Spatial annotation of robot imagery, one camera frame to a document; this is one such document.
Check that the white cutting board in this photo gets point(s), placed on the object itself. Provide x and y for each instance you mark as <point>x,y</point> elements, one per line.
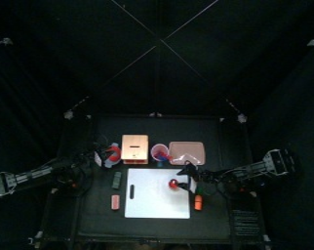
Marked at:
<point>154,198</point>

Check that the pink square plate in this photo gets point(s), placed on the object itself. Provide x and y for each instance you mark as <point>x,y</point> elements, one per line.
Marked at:
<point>187,152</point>

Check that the dark grey block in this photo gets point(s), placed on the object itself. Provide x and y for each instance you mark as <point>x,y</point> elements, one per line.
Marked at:
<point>116,180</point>

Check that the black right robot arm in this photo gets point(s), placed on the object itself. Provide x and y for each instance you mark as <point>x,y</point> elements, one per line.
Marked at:
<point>258,167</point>

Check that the silver frame centre bracket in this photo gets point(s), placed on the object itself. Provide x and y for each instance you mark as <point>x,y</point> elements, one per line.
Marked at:
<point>155,114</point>

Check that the red cookie cutter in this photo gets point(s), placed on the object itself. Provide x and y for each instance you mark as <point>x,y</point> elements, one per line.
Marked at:
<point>174,184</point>

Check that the wooden box with slot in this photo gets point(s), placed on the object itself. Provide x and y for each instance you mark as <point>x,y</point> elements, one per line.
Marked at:
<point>135,148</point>

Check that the orange toy carrot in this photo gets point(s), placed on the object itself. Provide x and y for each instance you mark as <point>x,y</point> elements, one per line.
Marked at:
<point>198,202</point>

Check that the pink plastic cup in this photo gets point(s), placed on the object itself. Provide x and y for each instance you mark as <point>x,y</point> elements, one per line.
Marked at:
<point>159,150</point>

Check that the blue toy in cup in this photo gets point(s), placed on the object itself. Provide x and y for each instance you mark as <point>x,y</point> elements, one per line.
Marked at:
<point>165,158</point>

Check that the pink rectangular block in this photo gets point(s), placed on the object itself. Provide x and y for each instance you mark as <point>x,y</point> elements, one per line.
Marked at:
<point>115,202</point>

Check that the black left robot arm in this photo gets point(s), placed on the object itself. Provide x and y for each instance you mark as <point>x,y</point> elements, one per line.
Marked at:
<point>28,177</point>

